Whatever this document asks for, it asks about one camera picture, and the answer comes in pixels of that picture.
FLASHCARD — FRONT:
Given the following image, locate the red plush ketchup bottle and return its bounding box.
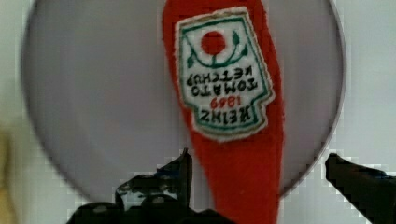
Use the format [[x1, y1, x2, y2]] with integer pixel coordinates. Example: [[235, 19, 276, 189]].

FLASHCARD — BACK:
[[163, 0, 284, 224]]

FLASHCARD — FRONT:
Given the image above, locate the plush peeled banana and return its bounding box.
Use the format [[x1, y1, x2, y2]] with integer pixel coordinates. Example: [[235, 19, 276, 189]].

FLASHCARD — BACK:
[[0, 131, 17, 224]]

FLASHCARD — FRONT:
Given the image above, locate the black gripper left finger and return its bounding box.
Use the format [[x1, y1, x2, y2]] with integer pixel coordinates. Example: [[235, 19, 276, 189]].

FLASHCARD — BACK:
[[66, 149, 235, 224]]

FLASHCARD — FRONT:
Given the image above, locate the grey round plate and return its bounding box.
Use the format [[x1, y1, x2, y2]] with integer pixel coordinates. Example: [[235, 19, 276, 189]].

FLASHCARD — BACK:
[[21, 0, 347, 202]]

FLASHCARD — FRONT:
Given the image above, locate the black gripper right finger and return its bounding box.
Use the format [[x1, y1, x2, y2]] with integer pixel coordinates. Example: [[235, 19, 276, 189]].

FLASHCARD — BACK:
[[325, 153, 396, 224]]

